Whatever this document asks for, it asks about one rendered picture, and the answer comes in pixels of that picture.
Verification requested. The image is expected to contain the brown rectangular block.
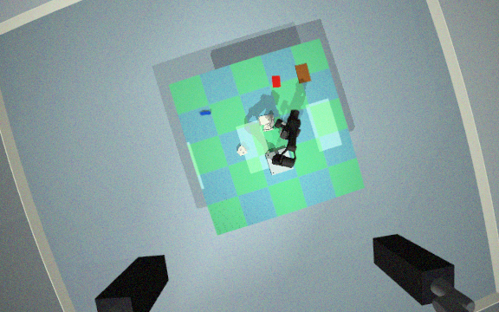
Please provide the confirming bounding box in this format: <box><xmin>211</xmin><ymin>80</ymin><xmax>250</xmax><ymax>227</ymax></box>
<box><xmin>295</xmin><ymin>64</ymin><xmax>311</xmax><ymax>83</ymax></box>

